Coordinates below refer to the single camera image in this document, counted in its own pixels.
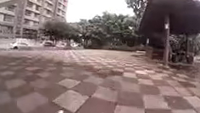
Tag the red and grey checkered pavement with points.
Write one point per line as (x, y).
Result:
(99, 82)

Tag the row of trees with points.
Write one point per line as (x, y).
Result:
(106, 29)

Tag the dark car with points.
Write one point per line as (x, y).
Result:
(48, 43)

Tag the tall beige building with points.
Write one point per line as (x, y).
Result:
(30, 14)

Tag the white car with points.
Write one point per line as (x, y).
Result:
(19, 45)

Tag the dark roofed open shelter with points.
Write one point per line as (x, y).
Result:
(180, 17)

